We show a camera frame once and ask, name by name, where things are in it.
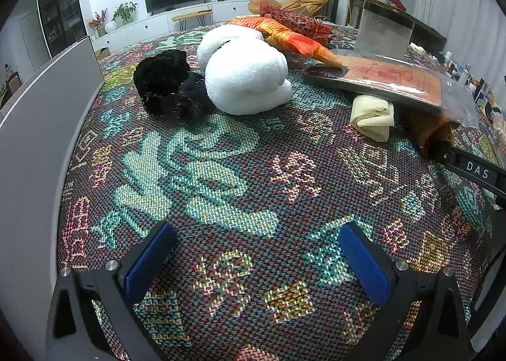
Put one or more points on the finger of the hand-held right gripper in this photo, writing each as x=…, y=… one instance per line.
x=437, y=147

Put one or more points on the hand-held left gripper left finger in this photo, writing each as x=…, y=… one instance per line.
x=148, y=258

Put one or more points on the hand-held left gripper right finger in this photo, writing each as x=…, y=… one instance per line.
x=365, y=262

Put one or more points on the brown knitted cloth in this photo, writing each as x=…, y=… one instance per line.
x=425, y=122

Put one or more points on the cream cloth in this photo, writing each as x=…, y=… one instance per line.
x=371, y=118

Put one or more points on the white storage box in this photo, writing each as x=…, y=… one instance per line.
x=35, y=128

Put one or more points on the orange fish plush toy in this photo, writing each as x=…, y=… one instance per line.
x=284, y=35

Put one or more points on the plastic-packaged orange cloth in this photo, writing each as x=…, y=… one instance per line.
x=395, y=76

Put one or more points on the dark wooden cabinet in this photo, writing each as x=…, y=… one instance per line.
x=429, y=35

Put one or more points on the clear plastic box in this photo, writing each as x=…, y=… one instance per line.
x=383, y=37

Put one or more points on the colourful woven printed blanket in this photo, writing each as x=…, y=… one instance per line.
x=237, y=171

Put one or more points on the black fluffy cloth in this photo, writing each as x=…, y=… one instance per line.
x=160, y=76

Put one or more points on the white plush toy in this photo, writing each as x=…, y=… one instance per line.
x=245, y=76

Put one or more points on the cardboard box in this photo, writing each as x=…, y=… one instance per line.
x=102, y=53

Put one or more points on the mustard cushion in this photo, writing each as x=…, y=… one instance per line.
x=259, y=3

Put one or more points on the white television cabinet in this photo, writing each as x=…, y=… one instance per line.
x=158, y=27

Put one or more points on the wooden bench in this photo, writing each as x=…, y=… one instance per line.
x=191, y=14

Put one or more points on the leafy green potted plant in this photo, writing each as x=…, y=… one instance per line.
x=124, y=11

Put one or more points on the dark glass bookshelf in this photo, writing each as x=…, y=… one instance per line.
x=59, y=9

